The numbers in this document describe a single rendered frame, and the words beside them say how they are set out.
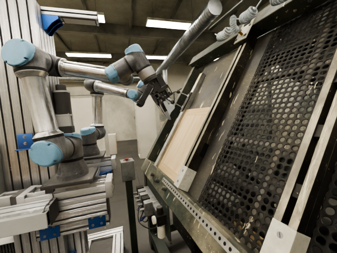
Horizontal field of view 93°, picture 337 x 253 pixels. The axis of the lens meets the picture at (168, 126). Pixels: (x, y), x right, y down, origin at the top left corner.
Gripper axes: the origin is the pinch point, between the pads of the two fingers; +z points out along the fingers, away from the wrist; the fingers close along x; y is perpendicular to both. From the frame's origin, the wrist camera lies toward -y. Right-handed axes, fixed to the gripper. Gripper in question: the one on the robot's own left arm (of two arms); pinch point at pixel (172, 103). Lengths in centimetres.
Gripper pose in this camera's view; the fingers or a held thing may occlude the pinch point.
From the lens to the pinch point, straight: 149.7
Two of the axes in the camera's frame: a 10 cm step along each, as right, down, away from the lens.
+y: -5.1, 2.6, 8.2
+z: 8.1, 4.7, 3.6
